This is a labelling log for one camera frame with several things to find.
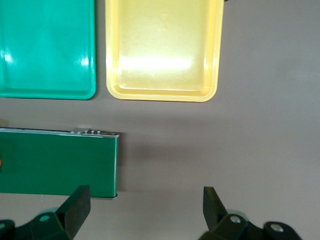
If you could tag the green plastic tray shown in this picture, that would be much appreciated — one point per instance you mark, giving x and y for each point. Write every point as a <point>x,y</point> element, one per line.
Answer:
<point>47,45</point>

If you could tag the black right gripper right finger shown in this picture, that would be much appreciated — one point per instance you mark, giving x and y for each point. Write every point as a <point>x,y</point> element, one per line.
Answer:
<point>212,210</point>

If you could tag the green belt mini conveyor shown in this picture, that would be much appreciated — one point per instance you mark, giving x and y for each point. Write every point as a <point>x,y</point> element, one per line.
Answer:
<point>55,165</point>

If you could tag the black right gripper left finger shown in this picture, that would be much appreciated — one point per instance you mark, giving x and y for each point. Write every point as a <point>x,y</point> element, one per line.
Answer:
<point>75,207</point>

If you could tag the yellow plastic tray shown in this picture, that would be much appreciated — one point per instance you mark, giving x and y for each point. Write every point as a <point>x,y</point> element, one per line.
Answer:
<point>162,42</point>

